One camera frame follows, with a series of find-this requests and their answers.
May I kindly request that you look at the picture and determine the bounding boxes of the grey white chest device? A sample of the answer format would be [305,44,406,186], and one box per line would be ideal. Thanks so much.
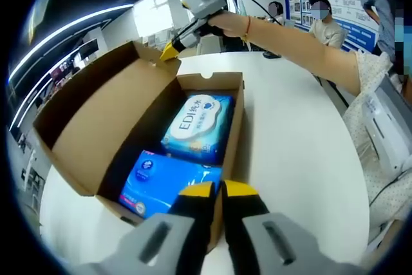
[363,75,412,179]

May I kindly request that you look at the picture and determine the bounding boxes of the blue tissue pack soft item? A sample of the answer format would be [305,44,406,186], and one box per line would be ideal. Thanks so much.
[117,149,223,220]

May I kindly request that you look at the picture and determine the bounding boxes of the red picture wall screen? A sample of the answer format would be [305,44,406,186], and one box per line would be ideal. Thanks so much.
[51,64,73,84]

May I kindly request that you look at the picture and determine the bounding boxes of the white ceiling light strip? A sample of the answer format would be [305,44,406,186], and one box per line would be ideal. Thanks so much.
[8,3,135,82]

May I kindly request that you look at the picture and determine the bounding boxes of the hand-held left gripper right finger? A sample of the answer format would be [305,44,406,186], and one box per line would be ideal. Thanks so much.
[221,178,361,275]

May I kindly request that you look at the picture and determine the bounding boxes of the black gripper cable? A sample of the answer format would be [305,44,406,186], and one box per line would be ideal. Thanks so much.
[215,0,286,26]

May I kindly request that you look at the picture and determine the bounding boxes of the red string bracelet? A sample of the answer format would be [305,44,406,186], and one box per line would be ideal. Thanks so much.
[243,15,252,44]

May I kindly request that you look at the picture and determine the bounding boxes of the person's right hand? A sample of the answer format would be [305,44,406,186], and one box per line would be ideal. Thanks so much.
[207,9,252,43]

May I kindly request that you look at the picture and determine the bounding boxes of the white-flap wipes pack soft item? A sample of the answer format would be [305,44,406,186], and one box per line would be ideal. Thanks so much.
[160,93,236,165]

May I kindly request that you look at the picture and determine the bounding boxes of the brown cardboard shoe box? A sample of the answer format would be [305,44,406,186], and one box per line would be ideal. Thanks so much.
[32,40,246,253]

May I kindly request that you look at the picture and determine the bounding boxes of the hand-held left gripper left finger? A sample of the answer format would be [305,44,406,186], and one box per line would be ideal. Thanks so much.
[75,180,216,275]

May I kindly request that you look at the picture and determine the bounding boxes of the black wall monitor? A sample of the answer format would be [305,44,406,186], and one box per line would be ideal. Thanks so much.
[79,39,99,60]

